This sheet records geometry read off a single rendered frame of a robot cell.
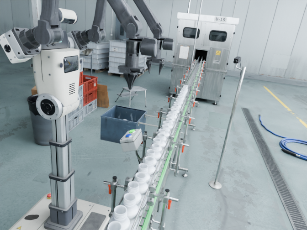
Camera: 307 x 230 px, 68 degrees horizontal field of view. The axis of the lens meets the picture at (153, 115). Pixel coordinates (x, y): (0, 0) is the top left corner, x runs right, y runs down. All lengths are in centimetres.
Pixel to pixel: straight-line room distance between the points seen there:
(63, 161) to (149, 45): 96
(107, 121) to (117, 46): 616
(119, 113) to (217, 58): 405
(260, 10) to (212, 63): 607
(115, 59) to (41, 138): 512
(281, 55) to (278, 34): 90
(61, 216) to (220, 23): 512
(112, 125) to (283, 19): 1049
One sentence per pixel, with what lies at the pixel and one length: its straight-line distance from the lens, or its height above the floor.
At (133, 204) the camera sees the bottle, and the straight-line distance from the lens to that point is 74.
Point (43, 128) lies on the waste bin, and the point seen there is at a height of 28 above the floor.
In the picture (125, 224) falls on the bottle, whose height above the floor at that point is 113.
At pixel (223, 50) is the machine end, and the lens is 584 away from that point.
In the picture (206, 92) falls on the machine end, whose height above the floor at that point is 29.
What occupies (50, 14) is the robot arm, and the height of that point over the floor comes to 166.
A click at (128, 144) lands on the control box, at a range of 118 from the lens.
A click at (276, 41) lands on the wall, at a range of 1167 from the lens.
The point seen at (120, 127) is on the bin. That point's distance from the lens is 186.
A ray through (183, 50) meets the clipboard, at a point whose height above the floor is 125.
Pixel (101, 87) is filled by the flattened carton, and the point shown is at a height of 45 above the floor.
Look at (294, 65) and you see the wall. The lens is 1198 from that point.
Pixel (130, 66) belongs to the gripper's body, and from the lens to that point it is 95.
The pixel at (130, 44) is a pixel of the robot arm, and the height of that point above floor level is 159.
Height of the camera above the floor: 165
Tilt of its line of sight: 21 degrees down
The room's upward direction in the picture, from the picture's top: 7 degrees clockwise
